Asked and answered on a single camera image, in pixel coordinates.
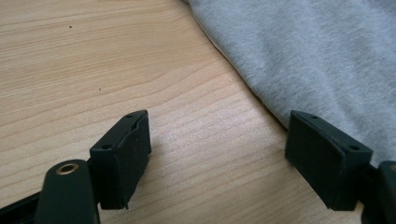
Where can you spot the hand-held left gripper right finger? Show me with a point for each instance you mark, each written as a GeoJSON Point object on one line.
{"type": "Point", "coordinates": [323, 158]}

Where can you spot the grey sweatpants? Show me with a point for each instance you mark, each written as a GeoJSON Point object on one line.
{"type": "Point", "coordinates": [311, 53]}

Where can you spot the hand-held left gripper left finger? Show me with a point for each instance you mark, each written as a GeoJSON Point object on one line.
{"type": "Point", "coordinates": [124, 161]}

